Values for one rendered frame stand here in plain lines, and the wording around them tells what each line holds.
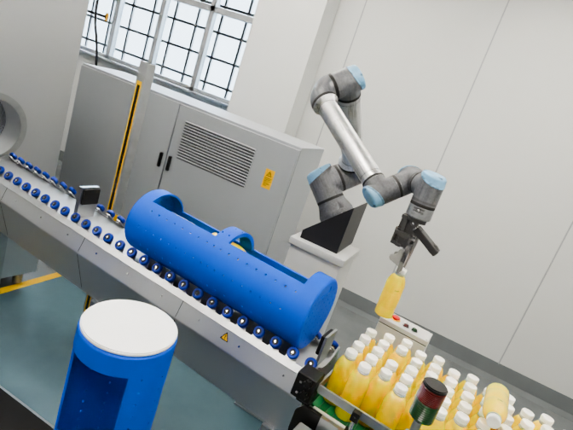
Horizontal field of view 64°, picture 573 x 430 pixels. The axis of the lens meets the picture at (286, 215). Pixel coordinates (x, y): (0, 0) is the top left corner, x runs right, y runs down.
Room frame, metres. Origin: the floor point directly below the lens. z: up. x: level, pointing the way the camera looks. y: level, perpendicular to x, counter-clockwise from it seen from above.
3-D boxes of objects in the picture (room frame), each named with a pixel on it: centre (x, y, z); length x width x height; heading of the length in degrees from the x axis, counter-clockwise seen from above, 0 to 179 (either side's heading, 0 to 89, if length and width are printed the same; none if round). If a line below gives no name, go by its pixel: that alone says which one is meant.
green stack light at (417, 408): (1.03, -0.49, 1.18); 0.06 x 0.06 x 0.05
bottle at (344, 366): (1.35, -0.35, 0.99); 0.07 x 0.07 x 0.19
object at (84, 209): (2.06, 0.92, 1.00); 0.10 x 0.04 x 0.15; 156
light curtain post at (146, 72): (2.43, 0.93, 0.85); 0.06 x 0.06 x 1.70; 66
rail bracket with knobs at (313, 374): (1.31, -0.25, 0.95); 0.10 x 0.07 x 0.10; 156
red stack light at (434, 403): (1.03, -0.49, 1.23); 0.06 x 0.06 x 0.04
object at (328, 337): (1.51, -0.29, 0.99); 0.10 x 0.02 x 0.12; 156
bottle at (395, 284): (1.61, -0.47, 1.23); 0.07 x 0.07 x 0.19
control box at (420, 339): (1.69, -0.60, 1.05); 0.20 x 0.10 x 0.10; 66
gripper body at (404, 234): (1.62, -0.44, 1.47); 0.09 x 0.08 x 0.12; 66
